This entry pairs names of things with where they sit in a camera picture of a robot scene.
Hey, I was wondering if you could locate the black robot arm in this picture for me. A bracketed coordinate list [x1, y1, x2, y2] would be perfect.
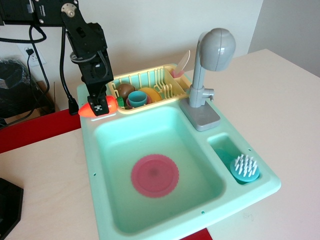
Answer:
[0, 0, 114, 116]

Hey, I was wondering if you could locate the pink toy plate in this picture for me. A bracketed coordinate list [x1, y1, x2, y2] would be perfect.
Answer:
[131, 154, 180, 198]

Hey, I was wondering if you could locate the mint green toy sink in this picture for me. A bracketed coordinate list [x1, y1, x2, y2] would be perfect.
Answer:
[76, 62, 282, 240]

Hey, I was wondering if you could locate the black power cable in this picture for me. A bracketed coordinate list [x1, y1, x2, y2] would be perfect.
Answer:
[0, 24, 51, 101]

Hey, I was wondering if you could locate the teal scrub brush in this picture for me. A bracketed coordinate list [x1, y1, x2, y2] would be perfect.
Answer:
[229, 154, 260, 183]

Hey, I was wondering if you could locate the teal toy cup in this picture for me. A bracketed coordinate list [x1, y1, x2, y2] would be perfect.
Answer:
[127, 90, 148, 108]

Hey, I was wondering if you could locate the white wall outlet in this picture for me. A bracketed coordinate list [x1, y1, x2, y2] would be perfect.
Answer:
[16, 43, 47, 67]

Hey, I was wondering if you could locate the grey toy faucet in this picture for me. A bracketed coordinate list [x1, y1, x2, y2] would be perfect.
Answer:
[179, 27, 237, 132]

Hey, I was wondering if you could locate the black base block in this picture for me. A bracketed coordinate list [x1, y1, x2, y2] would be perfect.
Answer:
[0, 178, 24, 240]

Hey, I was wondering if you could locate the pink toy bowl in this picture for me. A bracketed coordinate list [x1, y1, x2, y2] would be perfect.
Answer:
[125, 96, 152, 109]

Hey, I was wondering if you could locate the black gooseneck cable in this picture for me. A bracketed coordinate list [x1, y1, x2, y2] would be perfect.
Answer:
[59, 26, 80, 116]

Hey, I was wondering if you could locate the brown toy mushroom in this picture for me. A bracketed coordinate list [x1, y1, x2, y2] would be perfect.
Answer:
[116, 83, 136, 98]

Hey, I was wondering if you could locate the yellow toy plate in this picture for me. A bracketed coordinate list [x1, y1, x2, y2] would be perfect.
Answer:
[139, 87, 162, 103]

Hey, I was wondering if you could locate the orange toy carrot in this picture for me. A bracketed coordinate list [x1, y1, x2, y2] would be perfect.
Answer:
[78, 95, 124, 118]

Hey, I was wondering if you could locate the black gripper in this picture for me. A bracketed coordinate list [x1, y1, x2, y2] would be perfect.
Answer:
[70, 50, 114, 116]

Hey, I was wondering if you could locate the yellow dish rack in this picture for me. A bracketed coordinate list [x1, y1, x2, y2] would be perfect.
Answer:
[107, 64, 191, 114]

